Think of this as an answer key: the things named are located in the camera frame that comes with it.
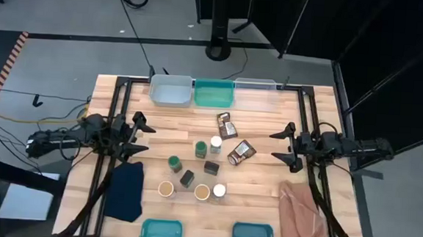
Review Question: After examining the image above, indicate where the orange black hazard tape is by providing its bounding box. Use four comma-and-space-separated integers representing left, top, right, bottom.
0, 29, 30, 114

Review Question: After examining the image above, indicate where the teal plastic bin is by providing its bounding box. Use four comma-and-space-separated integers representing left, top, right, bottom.
192, 77, 236, 109
139, 217, 184, 237

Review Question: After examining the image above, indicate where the pink cloth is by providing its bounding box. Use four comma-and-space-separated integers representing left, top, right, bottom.
275, 179, 330, 237

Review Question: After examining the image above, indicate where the black metal table frame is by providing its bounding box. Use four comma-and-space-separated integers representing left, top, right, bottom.
57, 70, 375, 237

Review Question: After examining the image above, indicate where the white board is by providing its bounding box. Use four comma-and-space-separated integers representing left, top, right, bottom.
0, 169, 61, 223

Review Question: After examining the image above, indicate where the grey plastic bin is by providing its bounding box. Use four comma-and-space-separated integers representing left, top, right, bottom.
148, 73, 194, 109

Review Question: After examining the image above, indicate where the green lid spice jar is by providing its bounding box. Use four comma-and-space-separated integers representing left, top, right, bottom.
166, 155, 184, 175
194, 139, 209, 160

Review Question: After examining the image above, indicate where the thin black cable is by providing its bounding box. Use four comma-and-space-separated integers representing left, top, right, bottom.
0, 88, 90, 103
220, 45, 250, 81

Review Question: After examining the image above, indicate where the black box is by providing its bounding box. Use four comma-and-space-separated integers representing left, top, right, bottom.
203, 160, 220, 177

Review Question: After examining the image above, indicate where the black pole stand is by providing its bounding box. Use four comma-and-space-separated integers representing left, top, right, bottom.
204, 0, 236, 63

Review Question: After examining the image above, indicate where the navy blue cloth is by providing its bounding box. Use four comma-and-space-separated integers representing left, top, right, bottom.
103, 158, 146, 225

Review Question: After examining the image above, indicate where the clear plastic bin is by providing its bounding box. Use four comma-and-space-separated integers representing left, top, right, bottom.
232, 76, 278, 113

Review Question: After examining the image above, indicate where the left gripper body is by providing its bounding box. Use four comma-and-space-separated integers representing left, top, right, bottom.
106, 112, 140, 156

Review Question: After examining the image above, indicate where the tan lid spice jar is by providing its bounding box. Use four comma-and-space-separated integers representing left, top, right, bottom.
156, 179, 178, 200
192, 183, 212, 203

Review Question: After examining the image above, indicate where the black partition curtain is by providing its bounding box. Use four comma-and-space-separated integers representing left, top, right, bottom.
185, 0, 423, 175

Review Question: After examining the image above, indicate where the yellow cable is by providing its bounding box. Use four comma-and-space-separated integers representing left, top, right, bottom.
0, 98, 90, 128

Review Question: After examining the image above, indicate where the brown spice packet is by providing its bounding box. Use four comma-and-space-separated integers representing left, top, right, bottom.
226, 138, 258, 167
214, 111, 240, 142

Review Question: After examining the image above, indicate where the long black floor cable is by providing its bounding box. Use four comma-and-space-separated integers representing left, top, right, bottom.
109, 0, 158, 71

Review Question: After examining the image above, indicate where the black hook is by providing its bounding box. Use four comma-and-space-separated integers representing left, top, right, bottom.
32, 93, 46, 108

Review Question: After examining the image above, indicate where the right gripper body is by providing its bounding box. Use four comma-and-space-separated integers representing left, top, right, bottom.
290, 132, 318, 161

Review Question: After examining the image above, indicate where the white lid spice jar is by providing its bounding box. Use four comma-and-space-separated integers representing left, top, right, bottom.
211, 183, 228, 201
209, 134, 224, 155

